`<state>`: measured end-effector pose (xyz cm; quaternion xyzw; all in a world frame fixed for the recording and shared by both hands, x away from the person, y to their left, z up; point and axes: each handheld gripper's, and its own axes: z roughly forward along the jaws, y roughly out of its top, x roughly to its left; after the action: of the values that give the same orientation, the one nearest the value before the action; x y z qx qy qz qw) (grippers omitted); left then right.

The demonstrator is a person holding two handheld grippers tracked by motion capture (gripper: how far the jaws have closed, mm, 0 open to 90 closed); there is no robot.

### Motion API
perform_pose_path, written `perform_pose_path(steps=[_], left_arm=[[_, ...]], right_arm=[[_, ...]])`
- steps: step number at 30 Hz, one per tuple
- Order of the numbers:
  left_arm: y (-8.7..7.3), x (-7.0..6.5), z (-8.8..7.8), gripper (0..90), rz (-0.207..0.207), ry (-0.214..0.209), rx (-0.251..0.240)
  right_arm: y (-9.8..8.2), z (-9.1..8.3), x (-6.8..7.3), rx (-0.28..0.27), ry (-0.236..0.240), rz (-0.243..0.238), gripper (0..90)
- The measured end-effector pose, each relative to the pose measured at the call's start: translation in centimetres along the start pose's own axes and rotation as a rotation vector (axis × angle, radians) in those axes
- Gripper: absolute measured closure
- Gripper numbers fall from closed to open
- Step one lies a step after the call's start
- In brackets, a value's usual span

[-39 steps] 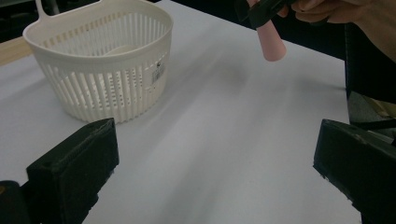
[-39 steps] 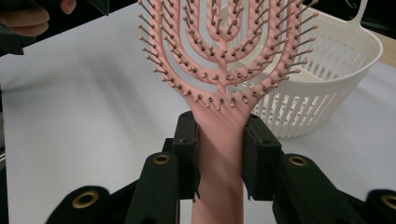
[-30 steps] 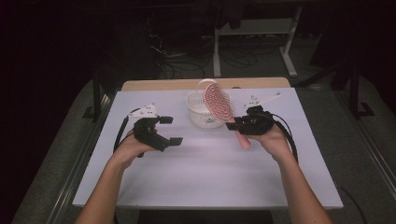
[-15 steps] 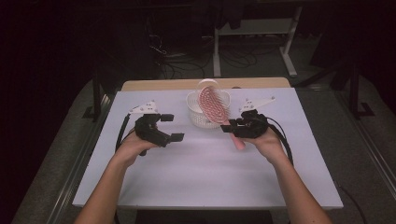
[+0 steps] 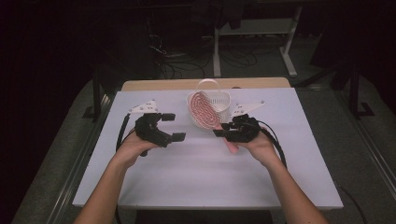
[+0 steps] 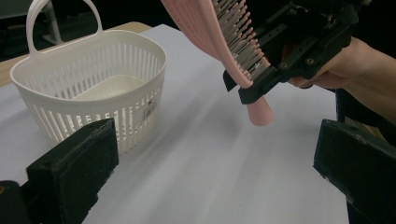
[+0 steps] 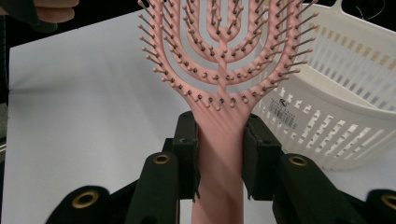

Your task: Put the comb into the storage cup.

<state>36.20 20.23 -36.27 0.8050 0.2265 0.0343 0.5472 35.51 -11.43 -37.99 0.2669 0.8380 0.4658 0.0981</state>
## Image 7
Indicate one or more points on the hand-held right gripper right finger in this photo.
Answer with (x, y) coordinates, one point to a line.
(258, 155)

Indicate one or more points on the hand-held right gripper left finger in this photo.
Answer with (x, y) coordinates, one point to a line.
(188, 155)

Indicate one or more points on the pink hairbrush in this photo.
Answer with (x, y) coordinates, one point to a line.
(221, 149)

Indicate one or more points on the white plastic basket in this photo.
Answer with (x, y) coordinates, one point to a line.
(336, 105)

